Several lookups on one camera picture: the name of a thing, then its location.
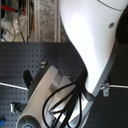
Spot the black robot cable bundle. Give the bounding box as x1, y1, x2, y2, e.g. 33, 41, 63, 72
41, 74, 88, 128

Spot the metal cable clip left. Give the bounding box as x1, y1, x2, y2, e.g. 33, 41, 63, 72
10, 103, 17, 113

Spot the metal cable clip top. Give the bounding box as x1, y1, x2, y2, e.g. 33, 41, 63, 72
40, 60, 47, 67

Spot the metal cable clip right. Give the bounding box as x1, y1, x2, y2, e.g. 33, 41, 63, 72
103, 83, 110, 97

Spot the metal cable clip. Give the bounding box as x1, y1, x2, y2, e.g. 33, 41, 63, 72
103, 83, 110, 97
40, 60, 47, 67
10, 103, 17, 113

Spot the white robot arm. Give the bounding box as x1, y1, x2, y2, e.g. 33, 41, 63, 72
16, 0, 128, 128

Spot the white cable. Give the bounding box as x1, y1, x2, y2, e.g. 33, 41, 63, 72
0, 82, 29, 91

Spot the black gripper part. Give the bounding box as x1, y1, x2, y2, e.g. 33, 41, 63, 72
23, 70, 33, 88

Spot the black perforated board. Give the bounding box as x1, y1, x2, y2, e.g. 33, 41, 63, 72
0, 42, 128, 128

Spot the clear plastic storage bin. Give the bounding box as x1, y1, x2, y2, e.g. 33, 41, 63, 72
34, 0, 61, 42

